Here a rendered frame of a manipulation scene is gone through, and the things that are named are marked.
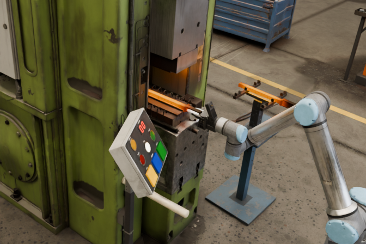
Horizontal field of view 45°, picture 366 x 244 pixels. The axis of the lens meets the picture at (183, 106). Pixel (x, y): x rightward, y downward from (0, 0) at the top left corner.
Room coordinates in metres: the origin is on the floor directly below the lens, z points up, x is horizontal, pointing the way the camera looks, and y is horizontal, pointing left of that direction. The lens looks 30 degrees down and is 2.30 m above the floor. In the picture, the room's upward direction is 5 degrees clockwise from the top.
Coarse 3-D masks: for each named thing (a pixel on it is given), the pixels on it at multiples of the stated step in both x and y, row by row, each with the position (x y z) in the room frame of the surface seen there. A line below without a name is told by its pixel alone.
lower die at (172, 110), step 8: (152, 88) 2.46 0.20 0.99; (152, 96) 2.34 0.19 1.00; (168, 96) 2.37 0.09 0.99; (160, 104) 2.27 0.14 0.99; (168, 104) 2.27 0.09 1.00; (152, 112) 2.21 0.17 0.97; (160, 112) 2.20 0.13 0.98; (168, 112) 2.20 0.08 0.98; (176, 112) 2.20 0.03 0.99; (184, 112) 2.23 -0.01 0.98; (160, 120) 2.18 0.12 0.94; (168, 120) 2.15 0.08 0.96; (176, 120) 2.17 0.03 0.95
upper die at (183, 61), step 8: (152, 56) 2.22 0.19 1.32; (160, 56) 2.19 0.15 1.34; (184, 56) 2.18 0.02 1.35; (192, 56) 2.25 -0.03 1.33; (152, 64) 2.22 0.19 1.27; (160, 64) 2.19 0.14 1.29; (168, 64) 2.16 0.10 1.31; (176, 64) 2.13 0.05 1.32; (184, 64) 2.19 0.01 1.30; (192, 64) 2.26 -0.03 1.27; (176, 72) 2.13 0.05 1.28
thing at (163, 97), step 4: (148, 92) 2.37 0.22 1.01; (152, 92) 2.37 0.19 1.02; (156, 92) 2.37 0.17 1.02; (156, 96) 2.33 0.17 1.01; (160, 96) 2.32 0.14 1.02; (164, 96) 2.32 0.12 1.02; (164, 100) 2.30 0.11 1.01; (168, 100) 2.28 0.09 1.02; (172, 100) 2.29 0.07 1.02; (172, 104) 2.27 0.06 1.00; (176, 104) 2.25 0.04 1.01; (180, 104) 2.25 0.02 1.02; (184, 104) 2.25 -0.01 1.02; (188, 104) 2.25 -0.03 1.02; (184, 108) 2.21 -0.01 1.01; (188, 108) 2.21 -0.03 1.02; (192, 108) 2.20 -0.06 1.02; (196, 108) 2.21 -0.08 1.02; (200, 112) 2.18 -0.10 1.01
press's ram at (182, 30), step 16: (160, 0) 2.14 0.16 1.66; (176, 0) 2.09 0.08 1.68; (192, 0) 2.21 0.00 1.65; (160, 16) 2.14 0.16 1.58; (176, 16) 2.10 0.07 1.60; (192, 16) 2.22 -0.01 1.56; (160, 32) 2.13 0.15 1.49; (176, 32) 2.11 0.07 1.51; (192, 32) 2.23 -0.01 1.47; (160, 48) 2.13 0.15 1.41; (176, 48) 2.12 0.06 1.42; (192, 48) 2.25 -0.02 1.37
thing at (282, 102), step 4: (240, 84) 2.71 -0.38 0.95; (244, 84) 2.71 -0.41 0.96; (244, 88) 2.69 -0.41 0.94; (248, 88) 2.67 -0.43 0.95; (252, 88) 2.66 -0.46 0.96; (256, 88) 2.67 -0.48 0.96; (252, 92) 2.65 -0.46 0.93; (256, 92) 2.63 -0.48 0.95; (260, 92) 2.62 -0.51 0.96; (264, 92) 2.62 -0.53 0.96; (264, 96) 2.59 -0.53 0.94; (268, 96) 2.58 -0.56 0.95; (272, 96) 2.57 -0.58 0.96; (276, 96) 2.58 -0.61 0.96; (276, 100) 2.54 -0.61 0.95; (280, 100) 2.52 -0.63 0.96; (284, 100) 2.51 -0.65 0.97; (288, 100) 2.52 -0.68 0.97; (280, 104) 2.51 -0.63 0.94; (284, 104) 2.51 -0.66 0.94; (288, 104) 2.50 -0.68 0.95; (292, 104) 2.47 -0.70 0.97
